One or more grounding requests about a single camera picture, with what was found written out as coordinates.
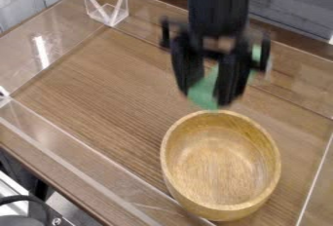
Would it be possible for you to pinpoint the black metal table bracket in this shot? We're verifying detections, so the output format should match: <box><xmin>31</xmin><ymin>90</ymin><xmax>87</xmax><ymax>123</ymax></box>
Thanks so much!
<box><xmin>29</xmin><ymin>194</ymin><xmax>99</xmax><ymax>226</ymax></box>

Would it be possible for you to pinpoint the clear acrylic tray wall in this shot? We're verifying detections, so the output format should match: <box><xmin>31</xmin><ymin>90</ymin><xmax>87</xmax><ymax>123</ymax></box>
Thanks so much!
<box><xmin>0</xmin><ymin>0</ymin><xmax>333</xmax><ymax>226</ymax></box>

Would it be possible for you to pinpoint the green rectangular block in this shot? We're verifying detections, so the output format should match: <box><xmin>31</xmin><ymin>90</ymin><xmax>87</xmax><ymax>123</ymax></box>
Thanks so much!
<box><xmin>186</xmin><ymin>44</ymin><xmax>264</xmax><ymax>111</ymax></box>

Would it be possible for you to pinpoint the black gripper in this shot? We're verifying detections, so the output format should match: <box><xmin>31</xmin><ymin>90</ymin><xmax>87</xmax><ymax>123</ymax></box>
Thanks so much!
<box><xmin>161</xmin><ymin>18</ymin><xmax>272</xmax><ymax>106</ymax></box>

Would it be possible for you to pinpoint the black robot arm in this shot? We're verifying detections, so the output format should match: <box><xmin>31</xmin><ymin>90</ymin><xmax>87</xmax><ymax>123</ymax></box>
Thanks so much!
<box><xmin>161</xmin><ymin>0</ymin><xmax>272</xmax><ymax>110</ymax></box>

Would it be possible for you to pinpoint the clear acrylic corner bracket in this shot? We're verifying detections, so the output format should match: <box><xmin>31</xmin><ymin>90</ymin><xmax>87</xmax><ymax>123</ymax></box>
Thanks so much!
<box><xmin>83</xmin><ymin>0</ymin><xmax>129</xmax><ymax>27</ymax></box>

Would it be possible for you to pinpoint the brown wooden bowl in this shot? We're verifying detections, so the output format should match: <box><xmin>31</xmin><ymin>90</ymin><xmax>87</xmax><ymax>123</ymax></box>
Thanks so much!
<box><xmin>161</xmin><ymin>110</ymin><xmax>281</xmax><ymax>221</ymax></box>

